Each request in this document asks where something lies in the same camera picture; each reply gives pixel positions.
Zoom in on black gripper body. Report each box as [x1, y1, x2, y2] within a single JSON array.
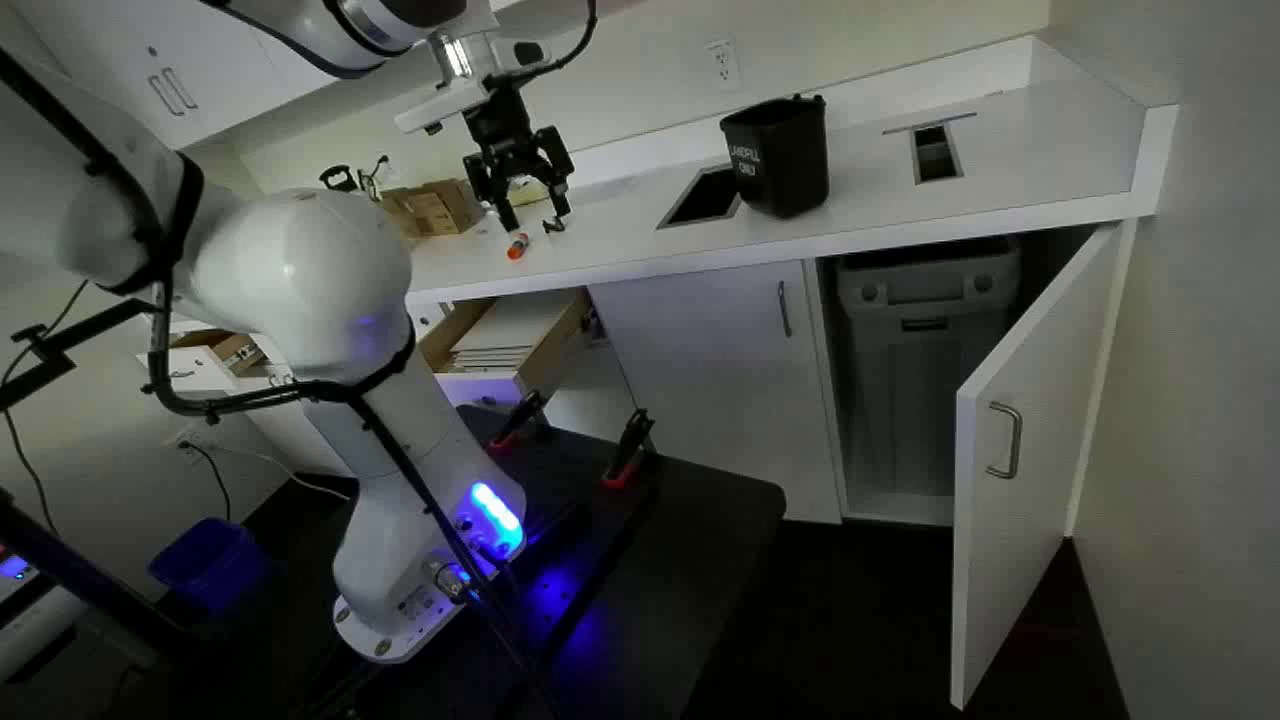
[[462, 85, 547, 177]]

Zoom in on white cabinet door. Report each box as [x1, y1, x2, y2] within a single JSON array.
[[945, 220, 1139, 711], [583, 255, 850, 529]]

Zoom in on open wooden drawer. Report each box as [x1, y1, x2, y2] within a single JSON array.
[[417, 287, 600, 402]]

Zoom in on closed white cabinet door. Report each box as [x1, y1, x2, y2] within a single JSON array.
[[583, 255, 850, 529]]

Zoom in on grey trash bin in cabinet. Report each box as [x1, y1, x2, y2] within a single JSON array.
[[832, 239, 1029, 500]]

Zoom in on white counter cabinet unit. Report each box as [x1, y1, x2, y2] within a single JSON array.
[[395, 27, 1186, 534]]

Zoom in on brown cardboard box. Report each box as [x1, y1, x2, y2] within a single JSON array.
[[380, 177, 484, 239]]

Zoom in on red black clamp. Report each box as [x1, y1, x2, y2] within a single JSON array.
[[596, 404, 661, 498], [484, 388, 551, 457]]

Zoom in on black bin on counter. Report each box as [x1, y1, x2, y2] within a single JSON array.
[[718, 92, 832, 225]]

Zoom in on blue plastic bin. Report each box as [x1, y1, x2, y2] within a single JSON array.
[[145, 517, 279, 620]]

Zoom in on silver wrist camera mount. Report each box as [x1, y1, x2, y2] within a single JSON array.
[[388, 27, 551, 141]]

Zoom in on white wall outlet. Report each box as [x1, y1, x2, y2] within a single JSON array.
[[703, 37, 742, 92]]

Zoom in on black wall plug cable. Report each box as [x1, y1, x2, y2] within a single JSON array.
[[176, 436, 240, 529]]

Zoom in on black camera stand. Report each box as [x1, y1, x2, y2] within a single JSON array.
[[0, 298, 162, 414]]

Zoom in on silver open door handle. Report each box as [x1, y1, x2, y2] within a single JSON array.
[[984, 398, 1029, 486]]

